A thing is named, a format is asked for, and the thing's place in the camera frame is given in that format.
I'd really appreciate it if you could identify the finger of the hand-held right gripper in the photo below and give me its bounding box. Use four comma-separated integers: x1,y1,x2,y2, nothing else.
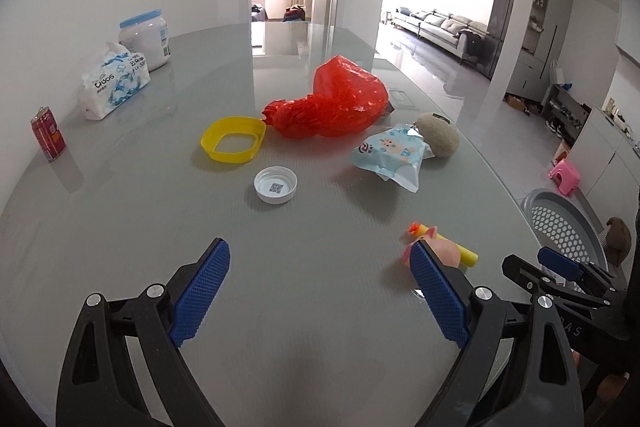
501,253,608,308
537,247,618,293

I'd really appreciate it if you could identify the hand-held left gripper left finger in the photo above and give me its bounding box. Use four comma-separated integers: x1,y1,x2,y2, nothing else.
56,238,232,427

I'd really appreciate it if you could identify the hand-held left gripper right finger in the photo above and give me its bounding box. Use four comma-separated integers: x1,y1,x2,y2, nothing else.
409,239,586,427

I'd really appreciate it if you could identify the grey perforated plastic basket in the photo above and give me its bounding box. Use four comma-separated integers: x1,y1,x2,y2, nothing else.
520,188,610,280

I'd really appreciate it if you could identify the light blue snack packet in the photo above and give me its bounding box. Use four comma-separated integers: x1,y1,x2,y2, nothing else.
350,122,435,193

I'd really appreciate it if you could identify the beige fuzzy round pad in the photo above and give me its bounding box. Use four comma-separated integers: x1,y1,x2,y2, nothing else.
416,112,461,159

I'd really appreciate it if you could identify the pink pig toy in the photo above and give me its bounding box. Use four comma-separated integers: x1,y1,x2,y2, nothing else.
402,227,463,269

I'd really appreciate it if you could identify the yellow stick orange tip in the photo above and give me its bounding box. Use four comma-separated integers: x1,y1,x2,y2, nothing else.
407,221,479,269

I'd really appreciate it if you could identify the pink plastic stool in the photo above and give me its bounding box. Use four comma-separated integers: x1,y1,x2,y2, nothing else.
548,158,582,198

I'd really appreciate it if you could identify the white low cabinet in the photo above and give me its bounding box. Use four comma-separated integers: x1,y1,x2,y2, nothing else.
580,107,640,218

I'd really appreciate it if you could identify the white round jar lid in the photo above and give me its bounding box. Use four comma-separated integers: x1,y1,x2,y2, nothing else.
254,166,299,205

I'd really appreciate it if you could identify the open shoe rack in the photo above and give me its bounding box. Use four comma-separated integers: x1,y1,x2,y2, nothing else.
542,84,592,142

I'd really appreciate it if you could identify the red soda can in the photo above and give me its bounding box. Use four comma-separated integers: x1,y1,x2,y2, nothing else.
31,106,67,162

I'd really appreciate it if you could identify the red plastic bag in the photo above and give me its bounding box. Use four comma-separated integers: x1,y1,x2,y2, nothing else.
262,55,389,140

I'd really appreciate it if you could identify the dark jacket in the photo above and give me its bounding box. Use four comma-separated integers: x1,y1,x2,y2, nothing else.
457,29,493,68

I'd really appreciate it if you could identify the white blue tissue pack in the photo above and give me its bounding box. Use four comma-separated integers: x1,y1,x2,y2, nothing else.
81,41,152,121

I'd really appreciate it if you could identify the dark refrigerator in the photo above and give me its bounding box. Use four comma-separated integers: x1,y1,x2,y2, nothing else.
487,0,516,80

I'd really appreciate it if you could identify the tall white shelf cabinet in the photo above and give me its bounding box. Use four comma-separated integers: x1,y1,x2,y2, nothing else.
507,0,576,102

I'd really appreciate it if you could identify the grey sofa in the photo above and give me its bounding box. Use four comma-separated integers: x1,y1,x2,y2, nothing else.
391,8,490,58

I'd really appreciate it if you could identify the white jar blue lid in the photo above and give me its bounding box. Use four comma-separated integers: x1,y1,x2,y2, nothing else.
118,10,171,72

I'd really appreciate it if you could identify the yellow plastic ring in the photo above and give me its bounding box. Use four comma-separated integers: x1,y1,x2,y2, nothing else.
200,116,267,164

